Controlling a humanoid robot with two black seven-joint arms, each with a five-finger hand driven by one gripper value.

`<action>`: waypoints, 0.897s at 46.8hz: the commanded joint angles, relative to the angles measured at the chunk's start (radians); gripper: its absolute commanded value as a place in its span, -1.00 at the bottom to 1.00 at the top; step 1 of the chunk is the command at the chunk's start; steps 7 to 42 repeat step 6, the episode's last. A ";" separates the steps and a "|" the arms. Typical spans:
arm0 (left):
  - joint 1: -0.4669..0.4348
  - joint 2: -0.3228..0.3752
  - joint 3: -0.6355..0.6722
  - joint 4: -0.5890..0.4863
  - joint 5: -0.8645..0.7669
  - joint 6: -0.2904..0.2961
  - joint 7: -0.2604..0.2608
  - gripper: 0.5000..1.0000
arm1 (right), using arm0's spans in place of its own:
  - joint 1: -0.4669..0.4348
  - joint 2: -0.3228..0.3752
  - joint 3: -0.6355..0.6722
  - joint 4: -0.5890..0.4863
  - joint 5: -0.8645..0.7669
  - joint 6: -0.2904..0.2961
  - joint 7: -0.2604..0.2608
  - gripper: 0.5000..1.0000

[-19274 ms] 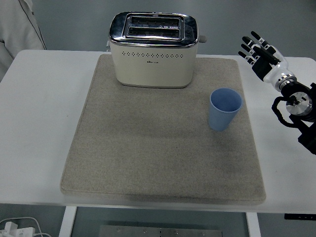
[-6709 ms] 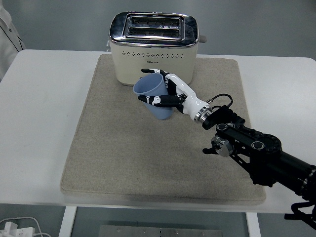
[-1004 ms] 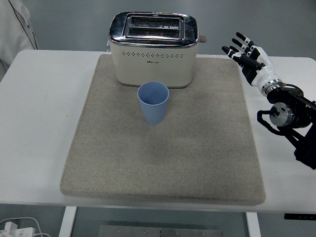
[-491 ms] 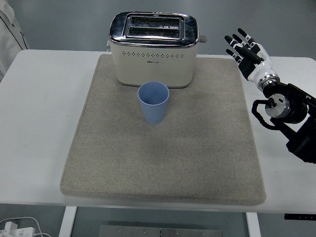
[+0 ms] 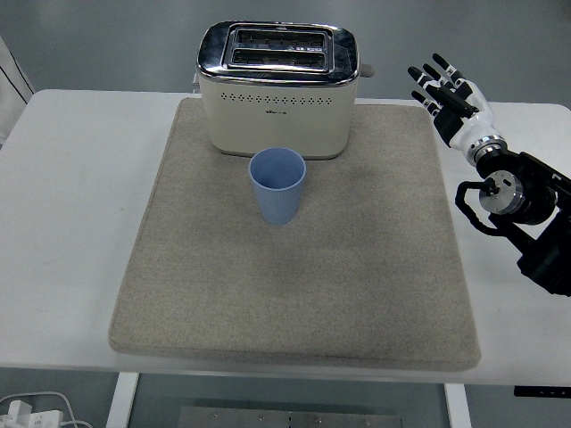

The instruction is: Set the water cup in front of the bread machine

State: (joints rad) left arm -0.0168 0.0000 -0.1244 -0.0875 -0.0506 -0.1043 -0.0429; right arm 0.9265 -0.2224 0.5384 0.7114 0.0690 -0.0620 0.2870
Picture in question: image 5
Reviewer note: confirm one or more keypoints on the cream and chrome toaster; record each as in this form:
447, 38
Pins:
276, 125

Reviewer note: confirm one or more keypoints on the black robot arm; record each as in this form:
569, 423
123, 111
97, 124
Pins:
540, 214

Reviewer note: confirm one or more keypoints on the grey metal plate with screws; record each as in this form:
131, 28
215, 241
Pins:
290, 419

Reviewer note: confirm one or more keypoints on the blue ribbed plastic cup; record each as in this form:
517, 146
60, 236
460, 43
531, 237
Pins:
276, 200

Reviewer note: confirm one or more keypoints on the beige fabric table mat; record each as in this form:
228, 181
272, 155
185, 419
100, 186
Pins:
267, 276

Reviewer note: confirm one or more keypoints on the black table control panel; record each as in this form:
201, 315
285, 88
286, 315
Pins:
542, 391

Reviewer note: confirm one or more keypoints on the white table leg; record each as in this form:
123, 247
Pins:
120, 401
457, 408

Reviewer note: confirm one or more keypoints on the person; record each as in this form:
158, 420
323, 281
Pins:
10, 89

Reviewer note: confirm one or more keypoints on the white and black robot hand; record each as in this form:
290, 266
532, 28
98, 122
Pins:
468, 131

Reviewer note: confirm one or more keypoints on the white power strip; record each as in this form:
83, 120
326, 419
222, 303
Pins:
31, 418

